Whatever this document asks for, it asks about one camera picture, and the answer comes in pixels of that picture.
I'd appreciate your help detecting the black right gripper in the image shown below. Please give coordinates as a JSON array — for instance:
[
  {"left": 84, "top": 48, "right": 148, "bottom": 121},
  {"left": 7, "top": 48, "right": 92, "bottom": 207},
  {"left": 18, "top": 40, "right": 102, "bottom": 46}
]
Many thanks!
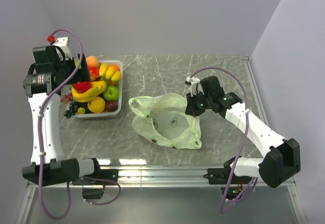
[{"left": 185, "top": 89, "right": 213, "bottom": 117}]

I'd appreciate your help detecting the shiny red fake apple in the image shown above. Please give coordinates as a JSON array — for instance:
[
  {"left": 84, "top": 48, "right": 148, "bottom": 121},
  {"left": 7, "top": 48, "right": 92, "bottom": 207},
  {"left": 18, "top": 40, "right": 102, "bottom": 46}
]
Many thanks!
[{"left": 72, "top": 81, "right": 92, "bottom": 93}]

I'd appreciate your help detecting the pale green avocado plastic bag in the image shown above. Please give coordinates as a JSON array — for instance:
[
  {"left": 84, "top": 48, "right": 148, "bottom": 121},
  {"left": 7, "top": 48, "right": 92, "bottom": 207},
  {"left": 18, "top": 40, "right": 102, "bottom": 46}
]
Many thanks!
[{"left": 128, "top": 93, "right": 202, "bottom": 149}]

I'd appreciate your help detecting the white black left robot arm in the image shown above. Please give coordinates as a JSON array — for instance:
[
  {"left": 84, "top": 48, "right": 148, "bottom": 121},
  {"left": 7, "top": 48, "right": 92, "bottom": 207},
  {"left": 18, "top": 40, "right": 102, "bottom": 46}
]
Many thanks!
[{"left": 22, "top": 44, "right": 102, "bottom": 186}]

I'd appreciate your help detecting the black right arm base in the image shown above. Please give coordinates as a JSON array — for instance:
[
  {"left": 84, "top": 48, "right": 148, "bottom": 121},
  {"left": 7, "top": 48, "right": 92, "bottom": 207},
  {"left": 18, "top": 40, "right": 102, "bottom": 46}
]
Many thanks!
[{"left": 203, "top": 168, "right": 252, "bottom": 200}]

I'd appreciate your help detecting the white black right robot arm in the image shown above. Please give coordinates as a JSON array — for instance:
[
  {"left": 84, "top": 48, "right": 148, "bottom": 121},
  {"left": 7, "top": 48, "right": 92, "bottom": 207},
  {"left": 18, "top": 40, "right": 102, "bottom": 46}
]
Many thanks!
[{"left": 185, "top": 76, "right": 301, "bottom": 188}]

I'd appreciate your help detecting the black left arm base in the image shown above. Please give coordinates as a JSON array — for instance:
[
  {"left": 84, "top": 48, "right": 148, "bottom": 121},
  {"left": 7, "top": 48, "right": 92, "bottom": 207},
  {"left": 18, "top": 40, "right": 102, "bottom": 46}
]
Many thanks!
[{"left": 72, "top": 169, "right": 119, "bottom": 201}]

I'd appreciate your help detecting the orange fake peach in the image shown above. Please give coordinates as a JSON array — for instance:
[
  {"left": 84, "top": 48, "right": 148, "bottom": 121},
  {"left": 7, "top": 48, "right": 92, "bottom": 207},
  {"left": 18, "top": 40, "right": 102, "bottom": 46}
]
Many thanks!
[{"left": 86, "top": 56, "right": 100, "bottom": 69}]

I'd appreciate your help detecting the red fake grape bunch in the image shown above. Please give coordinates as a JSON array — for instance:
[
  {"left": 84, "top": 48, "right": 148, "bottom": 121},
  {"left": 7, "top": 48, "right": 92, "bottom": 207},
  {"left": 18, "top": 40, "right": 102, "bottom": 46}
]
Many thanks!
[{"left": 60, "top": 92, "right": 73, "bottom": 104}]

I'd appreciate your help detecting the green fake apple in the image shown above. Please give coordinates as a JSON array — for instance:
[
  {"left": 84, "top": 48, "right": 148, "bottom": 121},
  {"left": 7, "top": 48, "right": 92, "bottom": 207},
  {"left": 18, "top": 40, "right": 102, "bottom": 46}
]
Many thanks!
[{"left": 103, "top": 85, "right": 119, "bottom": 101}]

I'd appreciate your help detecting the yellow fake lemon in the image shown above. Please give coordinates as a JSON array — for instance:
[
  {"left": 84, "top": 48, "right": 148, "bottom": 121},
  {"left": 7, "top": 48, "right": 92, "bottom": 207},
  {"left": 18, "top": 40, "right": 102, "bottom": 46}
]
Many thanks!
[{"left": 87, "top": 97, "right": 106, "bottom": 113}]

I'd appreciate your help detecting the orange fake tangerine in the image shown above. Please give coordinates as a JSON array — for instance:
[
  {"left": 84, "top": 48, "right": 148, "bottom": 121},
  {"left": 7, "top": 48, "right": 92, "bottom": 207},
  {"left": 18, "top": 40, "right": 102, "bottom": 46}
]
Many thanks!
[{"left": 110, "top": 65, "right": 120, "bottom": 71}]

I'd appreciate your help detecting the small green fake grape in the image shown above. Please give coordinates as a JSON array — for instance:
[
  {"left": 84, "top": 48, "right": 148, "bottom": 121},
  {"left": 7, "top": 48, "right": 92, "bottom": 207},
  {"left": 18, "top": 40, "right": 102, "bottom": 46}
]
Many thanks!
[{"left": 77, "top": 107, "right": 85, "bottom": 115}]

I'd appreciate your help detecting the dark red fake plum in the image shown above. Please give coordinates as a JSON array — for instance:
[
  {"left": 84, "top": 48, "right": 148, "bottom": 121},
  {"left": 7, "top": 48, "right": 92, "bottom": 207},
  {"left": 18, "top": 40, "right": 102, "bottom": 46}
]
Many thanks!
[{"left": 105, "top": 101, "right": 118, "bottom": 112}]

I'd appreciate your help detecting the large yellow banana bunch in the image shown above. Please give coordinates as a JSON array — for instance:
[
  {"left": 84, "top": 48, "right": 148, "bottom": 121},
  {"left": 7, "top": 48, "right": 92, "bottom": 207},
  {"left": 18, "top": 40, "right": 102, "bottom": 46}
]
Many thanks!
[{"left": 71, "top": 81, "right": 107, "bottom": 103}]

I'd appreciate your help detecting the small yellow banana bunch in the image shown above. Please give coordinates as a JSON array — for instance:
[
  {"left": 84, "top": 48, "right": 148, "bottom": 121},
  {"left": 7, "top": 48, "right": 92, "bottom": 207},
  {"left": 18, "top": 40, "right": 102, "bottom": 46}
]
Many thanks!
[{"left": 99, "top": 63, "right": 122, "bottom": 82}]

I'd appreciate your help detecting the dark purple grape bunch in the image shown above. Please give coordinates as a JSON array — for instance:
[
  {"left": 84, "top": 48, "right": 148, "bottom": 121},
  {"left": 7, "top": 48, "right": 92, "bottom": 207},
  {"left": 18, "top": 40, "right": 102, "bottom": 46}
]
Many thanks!
[{"left": 64, "top": 102, "right": 79, "bottom": 119}]

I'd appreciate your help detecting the white plastic fruit bin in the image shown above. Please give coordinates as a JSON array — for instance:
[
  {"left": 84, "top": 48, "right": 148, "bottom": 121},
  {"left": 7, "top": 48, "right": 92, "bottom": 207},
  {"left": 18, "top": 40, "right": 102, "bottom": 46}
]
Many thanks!
[{"left": 66, "top": 59, "right": 123, "bottom": 119}]

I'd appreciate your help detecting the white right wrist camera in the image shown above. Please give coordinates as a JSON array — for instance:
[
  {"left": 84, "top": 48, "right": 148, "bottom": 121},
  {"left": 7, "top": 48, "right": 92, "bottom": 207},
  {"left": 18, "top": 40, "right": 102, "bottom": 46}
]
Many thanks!
[{"left": 185, "top": 76, "right": 203, "bottom": 97}]

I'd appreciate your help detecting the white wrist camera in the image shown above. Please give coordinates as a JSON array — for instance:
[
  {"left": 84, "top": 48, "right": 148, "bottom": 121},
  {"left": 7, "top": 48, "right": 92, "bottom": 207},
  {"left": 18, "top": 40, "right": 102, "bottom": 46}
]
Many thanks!
[
  {"left": 185, "top": 76, "right": 203, "bottom": 97},
  {"left": 53, "top": 37, "right": 73, "bottom": 60}
]

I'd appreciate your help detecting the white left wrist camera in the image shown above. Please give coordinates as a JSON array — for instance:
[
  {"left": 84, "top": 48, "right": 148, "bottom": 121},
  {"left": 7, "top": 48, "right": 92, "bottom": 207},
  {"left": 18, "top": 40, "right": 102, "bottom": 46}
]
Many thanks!
[{"left": 53, "top": 37, "right": 73, "bottom": 60}]

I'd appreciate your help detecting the aluminium mounting rail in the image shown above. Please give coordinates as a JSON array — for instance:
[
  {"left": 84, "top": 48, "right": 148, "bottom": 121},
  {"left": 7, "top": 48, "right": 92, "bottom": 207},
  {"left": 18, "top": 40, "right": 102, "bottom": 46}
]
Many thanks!
[{"left": 27, "top": 165, "right": 295, "bottom": 188}]

